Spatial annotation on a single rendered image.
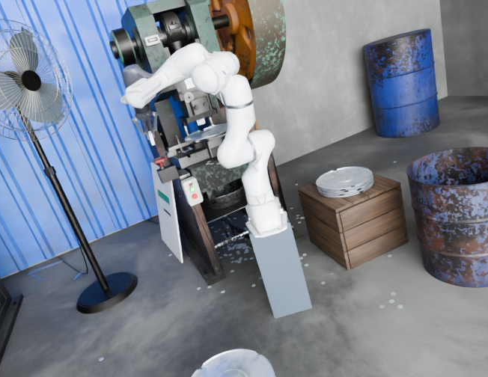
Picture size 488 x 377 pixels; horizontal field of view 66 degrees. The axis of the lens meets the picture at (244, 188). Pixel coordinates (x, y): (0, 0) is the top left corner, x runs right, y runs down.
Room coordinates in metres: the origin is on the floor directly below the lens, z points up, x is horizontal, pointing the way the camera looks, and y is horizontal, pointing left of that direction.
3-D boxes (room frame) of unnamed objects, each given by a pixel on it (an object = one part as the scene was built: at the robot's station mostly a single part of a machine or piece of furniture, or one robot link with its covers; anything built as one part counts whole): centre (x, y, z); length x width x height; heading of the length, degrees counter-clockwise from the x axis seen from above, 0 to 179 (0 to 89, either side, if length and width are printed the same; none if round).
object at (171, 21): (2.24, 0.13, 1.27); 0.21 x 0.12 x 0.34; 18
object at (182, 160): (2.24, 0.14, 0.68); 0.45 x 0.30 x 0.06; 108
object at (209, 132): (2.12, 0.10, 0.78); 0.29 x 0.29 x 0.01
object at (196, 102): (2.20, 0.12, 1.04); 0.17 x 0.15 x 0.30; 18
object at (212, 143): (2.08, 0.08, 0.72); 0.25 x 0.14 x 0.14; 18
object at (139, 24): (2.38, 0.18, 0.83); 0.79 x 0.43 x 1.34; 18
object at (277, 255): (1.51, -0.06, 0.23); 0.18 x 0.18 x 0.45; 89
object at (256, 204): (1.47, -0.06, 0.52); 0.22 x 0.19 x 0.14; 179
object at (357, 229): (1.85, -0.52, 0.18); 0.40 x 0.38 x 0.35; 14
